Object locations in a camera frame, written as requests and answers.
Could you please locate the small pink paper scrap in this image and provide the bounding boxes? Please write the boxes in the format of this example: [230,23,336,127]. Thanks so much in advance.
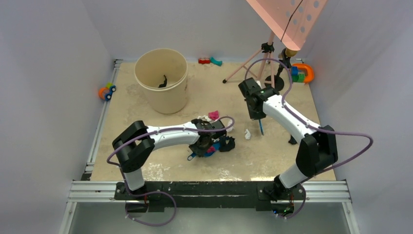
[206,146,216,154]

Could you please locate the orange ring toy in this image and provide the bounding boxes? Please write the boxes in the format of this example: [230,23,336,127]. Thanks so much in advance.
[292,63,315,83]

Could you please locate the white scrap left of dustpan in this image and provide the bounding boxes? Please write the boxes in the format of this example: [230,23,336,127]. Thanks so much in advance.
[244,129,251,140]

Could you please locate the red toy block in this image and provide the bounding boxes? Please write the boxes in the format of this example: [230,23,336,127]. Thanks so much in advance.
[198,58,211,64]

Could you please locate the black scrap behind dustpan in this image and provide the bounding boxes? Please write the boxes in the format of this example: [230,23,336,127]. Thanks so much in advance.
[288,136,297,145]

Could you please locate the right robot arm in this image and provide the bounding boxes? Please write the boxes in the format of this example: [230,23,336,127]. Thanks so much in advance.
[238,78,338,198]

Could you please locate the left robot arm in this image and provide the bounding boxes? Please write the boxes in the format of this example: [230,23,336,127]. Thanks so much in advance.
[112,119,227,199]

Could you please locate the black twisted paper scrap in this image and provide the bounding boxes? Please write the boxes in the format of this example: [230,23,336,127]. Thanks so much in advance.
[219,136,235,152]

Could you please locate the orange wheeled toy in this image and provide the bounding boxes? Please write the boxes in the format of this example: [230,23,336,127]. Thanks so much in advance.
[98,82,116,101]

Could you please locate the green blue toy blocks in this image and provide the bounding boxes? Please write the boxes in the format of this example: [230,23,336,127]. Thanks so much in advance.
[290,66,305,83]

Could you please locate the beige plastic bucket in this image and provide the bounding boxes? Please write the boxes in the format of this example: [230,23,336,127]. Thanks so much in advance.
[134,48,188,114]

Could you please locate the blue hand brush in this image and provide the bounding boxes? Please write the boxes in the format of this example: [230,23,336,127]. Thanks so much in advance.
[258,119,264,136]

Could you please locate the blue dustpan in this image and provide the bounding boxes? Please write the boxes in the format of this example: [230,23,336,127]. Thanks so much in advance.
[187,142,221,161]

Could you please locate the black microphone stand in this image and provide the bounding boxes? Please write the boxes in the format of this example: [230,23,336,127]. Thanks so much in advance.
[264,48,298,91]

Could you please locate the large pink paper ball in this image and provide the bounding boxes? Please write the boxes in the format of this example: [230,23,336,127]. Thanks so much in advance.
[208,111,220,120]

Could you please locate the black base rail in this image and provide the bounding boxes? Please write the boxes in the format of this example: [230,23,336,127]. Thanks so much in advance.
[114,181,305,213]

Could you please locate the long black paper strip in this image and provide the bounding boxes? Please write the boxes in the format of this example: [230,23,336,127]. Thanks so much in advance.
[158,75,168,88]

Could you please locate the white paper scrap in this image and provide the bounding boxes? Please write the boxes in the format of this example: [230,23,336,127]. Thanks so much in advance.
[197,115,212,122]

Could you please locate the pink music stand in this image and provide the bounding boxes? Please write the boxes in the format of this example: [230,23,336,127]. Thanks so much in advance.
[223,0,328,84]

